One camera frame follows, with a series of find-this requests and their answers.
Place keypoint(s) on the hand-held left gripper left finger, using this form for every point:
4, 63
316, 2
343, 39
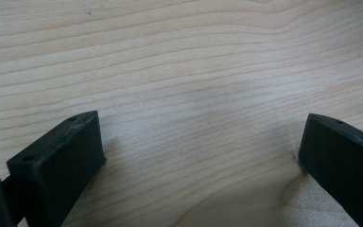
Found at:
60, 170

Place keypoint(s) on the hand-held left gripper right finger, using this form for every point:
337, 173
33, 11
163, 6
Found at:
343, 164

